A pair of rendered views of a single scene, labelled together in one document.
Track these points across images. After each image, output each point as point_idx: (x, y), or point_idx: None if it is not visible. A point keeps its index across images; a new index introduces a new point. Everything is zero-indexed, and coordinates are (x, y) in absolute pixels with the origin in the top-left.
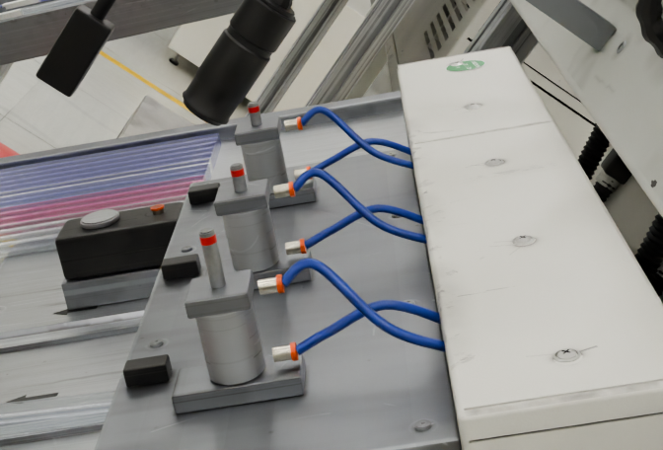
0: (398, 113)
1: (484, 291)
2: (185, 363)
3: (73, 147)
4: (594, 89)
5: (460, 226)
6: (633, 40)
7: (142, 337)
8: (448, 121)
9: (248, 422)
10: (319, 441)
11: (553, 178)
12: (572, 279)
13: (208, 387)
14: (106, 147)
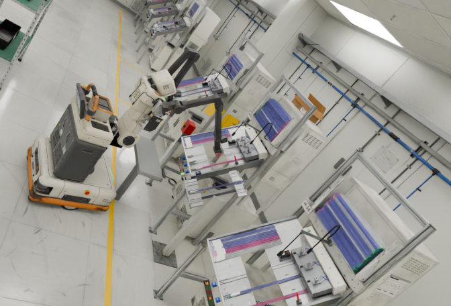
0: (240, 126)
1: (258, 147)
2: (245, 151)
3: None
4: (260, 135)
5: (255, 143)
6: (262, 133)
7: (241, 149)
8: (251, 135)
9: (249, 154)
10: (253, 154)
11: (258, 140)
12: (261, 147)
13: (247, 152)
14: None
